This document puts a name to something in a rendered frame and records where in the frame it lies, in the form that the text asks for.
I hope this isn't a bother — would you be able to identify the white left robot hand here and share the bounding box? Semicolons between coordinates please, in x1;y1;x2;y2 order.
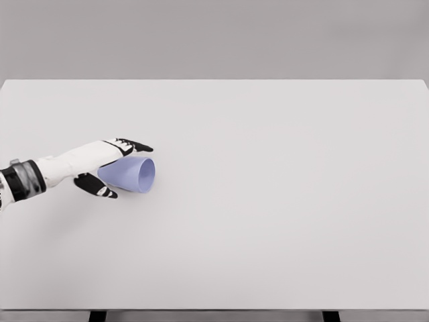
64;137;154;200

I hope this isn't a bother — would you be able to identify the lavender plastic cup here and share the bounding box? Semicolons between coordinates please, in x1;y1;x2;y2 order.
97;156;156;195

